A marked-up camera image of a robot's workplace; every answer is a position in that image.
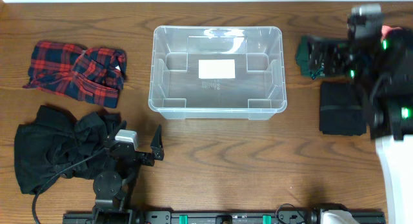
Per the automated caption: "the white label in bin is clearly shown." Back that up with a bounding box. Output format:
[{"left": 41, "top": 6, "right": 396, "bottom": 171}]
[{"left": 198, "top": 59, "right": 236, "bottom": 79}]

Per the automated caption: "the dark green garment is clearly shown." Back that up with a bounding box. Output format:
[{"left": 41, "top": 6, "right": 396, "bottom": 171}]
[{"left": 295, "top": 36, "right": 324, "bottom": 80}]

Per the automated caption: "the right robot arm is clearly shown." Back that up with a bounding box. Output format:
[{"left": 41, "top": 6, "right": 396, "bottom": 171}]
[{"left": 296, "top": 4, "right": 412, "bottom": 223}]

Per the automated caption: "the black crumpled garment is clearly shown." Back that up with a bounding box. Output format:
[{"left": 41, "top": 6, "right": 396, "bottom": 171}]
[{"left": 14, "top": 105, "right": 121, "bottom": 195}]

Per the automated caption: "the clear plastic storage bin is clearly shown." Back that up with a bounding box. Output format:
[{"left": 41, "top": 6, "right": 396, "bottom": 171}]
[{"left": 148, "top": 26, "right": 287, "bottom": 120}]

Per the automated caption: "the black mounting rail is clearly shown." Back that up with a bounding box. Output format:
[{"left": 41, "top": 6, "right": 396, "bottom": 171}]
[{"left": 63, "top": 210, "right": 387, "bottom": 224}]

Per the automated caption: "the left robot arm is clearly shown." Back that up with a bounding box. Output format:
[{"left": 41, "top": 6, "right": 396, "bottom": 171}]
[{"left": 93, "top": 121, "right": 165, "bottom": 212}]

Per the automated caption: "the black garment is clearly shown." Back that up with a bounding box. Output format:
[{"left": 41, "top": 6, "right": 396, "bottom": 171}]
[
  {"left": 319, "top": 81, "right": 367, "bottom": 136},
  {"left": 14, "top": 105, "right": 121, "bottom": 195}
]

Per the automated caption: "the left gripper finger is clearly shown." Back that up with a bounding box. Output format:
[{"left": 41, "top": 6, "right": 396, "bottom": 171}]
[
  {"left": 150, "top": 125, "right": 164, "bottom": 161},
  {"left": 108, "top": 121, "right": 126, "bottom": 140}
]

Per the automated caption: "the pink garment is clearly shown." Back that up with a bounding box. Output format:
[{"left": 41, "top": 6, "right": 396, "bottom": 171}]
[{"left": 381, "top": 25, "right": 401, "bottom": 41}]

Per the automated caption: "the red navy plaid shirt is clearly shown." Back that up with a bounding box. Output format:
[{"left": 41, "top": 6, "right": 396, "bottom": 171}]
[{"left": 24, "top": 41, "right": 126, "bottom": 108}]

